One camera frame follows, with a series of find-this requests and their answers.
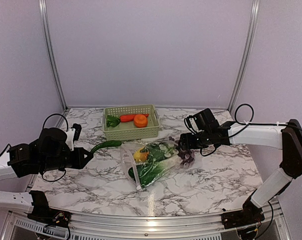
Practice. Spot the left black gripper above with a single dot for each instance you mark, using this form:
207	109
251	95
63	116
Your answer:
80	162

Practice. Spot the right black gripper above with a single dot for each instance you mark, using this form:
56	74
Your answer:
186	143

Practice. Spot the clear dotted zip bag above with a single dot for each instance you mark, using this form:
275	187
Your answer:
127	160

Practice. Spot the fake orange tangerine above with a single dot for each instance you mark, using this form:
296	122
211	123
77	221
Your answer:
140	121

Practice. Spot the fake red carrot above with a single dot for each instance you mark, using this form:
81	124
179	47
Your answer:
127	118

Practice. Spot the fake green cucumber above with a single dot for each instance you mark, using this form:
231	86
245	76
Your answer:
159	151

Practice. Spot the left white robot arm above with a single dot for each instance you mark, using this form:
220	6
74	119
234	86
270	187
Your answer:
16	201

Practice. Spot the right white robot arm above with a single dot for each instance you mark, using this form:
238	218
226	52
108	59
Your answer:
281	139

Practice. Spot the fake purple grapes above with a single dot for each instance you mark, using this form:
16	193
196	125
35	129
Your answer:
187	156

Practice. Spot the fake yellow lemon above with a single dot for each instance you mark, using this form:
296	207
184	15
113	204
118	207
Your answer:
141	155

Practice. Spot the fake green leafy vegetable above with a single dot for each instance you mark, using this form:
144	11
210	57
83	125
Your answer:
150	172

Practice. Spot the fake green bell pepper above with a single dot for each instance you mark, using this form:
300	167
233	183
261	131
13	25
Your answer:
131	173

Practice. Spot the green perforated plastic basket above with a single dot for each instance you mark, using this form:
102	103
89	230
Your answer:
114	129

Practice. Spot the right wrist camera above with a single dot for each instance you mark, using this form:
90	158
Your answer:
188	124

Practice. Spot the front aluminium frame rail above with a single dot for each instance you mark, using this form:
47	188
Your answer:
212	226

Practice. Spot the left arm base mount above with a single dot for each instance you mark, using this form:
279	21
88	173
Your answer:
43	213

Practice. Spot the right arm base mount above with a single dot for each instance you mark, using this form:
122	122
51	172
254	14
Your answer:
240	218

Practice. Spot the right aluminium frame post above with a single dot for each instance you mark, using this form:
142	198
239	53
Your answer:
246	54

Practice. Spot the aluminium frame post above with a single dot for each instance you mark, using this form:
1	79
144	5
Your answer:
246	54
50	52

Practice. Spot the left aluminium frame post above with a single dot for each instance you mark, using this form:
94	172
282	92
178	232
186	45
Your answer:
50	52

